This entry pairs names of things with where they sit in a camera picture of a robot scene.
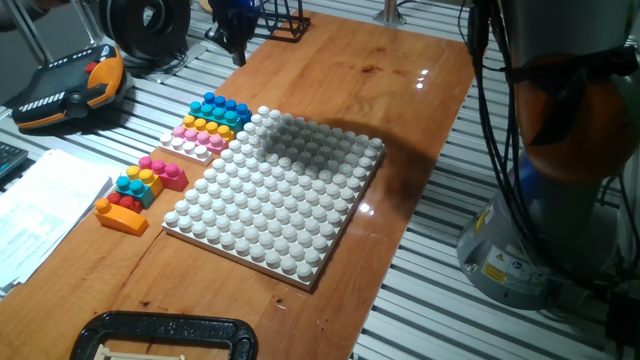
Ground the brown wooden board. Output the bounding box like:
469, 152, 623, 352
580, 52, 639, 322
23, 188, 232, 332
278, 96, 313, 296
0, 10, 475, 360

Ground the yellow four-stud brick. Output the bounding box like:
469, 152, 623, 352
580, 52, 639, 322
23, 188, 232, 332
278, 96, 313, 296
181, 114, 236, 142

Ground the teal two-stud brick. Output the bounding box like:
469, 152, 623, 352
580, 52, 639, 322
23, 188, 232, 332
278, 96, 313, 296
115, 175, 156, 209

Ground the white four-stud brick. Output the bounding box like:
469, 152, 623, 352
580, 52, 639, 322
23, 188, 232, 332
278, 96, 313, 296
158, 132, 215, 167

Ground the teal four-stud brick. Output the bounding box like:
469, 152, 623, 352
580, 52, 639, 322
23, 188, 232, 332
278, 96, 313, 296
188, 100, 246, 132

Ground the black C-clamp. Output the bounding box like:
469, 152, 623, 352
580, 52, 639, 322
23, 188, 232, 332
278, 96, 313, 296
68, 310, 260, 360

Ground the magenta three-stud brick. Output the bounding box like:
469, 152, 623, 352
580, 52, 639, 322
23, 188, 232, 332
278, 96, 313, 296
138, 155, 190, 193

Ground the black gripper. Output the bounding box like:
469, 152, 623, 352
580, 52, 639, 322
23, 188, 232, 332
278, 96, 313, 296
203, 0, 262, 68

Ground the black wire stand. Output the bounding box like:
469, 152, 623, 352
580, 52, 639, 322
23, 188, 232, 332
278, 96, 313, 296
257, 0, 312, 44

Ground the light pink four-stud brick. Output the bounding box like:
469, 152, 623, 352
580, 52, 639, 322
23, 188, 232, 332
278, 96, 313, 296
170, 124, 230, 155

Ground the white paper stack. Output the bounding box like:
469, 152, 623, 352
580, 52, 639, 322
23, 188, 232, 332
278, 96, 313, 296
0, 148, 124, 296

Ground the silver metal post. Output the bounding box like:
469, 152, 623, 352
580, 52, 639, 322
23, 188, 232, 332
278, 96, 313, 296
372, 0, 407, 26

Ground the blue four-stud brick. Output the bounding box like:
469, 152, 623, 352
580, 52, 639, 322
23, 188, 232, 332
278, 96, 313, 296
202, 91, 254, 126

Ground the yellow two-stud brick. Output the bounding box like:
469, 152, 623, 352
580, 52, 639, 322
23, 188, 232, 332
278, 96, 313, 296
125, 165, 165, 198

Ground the orange curved brick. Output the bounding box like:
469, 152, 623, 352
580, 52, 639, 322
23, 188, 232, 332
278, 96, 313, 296
93, 197, 150, 237

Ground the black keyboard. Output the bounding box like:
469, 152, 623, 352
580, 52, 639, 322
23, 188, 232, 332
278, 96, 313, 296
0, 140, 29, 180

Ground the black filament spool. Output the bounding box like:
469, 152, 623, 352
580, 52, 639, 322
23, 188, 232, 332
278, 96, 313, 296
98, 0, 192, 60

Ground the small wooden compartment frame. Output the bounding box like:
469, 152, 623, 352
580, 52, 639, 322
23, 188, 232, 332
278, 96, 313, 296
93, 343, 186, 360

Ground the orange and black teach pendant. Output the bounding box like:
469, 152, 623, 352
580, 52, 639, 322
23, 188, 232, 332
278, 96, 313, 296
10, 43, 126, 131

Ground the white studded baseplate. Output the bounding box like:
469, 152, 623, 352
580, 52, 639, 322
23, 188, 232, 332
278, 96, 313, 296
162, 104, 387, 292

